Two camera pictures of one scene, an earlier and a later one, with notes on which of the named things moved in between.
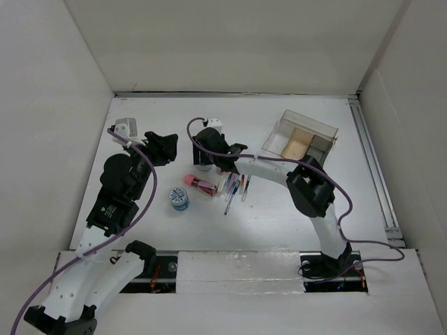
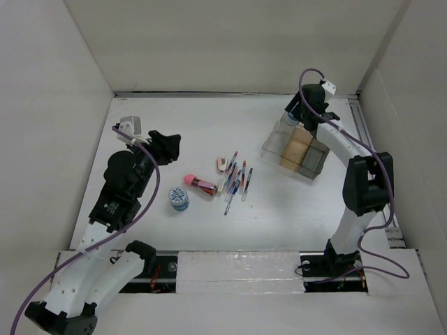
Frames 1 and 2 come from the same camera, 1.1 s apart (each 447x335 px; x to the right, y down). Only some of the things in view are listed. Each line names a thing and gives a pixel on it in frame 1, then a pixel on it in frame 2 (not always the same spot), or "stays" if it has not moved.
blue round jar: (179, 198) stays
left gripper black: (162, 148) stays
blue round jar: (204, 167) to (288, 118)
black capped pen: (246, 187) stays
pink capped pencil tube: (204, 185) stays
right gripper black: (197, 155) to (293, 103)
